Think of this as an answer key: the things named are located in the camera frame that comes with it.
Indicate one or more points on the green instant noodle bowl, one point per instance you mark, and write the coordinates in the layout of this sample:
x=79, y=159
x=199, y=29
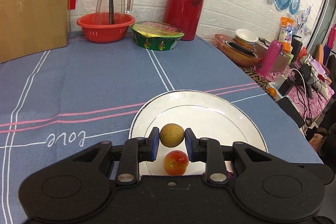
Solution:
x=156, y=36

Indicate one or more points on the white cup on bowls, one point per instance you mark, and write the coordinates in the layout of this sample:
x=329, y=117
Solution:
x=246, y=36

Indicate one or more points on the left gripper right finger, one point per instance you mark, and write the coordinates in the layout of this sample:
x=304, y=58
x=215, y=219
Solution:
x=208, y=151

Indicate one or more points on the brown cardboard box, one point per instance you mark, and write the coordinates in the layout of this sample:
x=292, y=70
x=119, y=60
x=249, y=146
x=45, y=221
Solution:
x=33, y=26

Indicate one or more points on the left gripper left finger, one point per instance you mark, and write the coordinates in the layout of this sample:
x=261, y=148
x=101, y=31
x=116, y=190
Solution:
x=133, y=152

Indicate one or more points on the red plastic basin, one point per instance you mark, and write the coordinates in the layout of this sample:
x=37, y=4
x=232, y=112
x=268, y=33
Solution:
x=105, y=33

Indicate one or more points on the pink thermos bottle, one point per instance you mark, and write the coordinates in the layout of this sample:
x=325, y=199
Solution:
x=269, y=58

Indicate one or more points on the brown ceramic bowl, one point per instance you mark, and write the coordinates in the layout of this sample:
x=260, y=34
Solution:
x=239, y=58

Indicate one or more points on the small tan round fruit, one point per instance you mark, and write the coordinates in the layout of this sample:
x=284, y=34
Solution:
x=171, y=135

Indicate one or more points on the orange snack bag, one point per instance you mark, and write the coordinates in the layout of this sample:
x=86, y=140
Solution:
x=286, y=32

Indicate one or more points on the blue striped tablecloth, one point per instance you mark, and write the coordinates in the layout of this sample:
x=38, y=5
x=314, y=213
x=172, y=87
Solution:
x=58, y=102

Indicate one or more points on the red yellow small fruit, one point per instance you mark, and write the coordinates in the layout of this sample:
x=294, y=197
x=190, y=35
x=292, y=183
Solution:
x=175, y=163

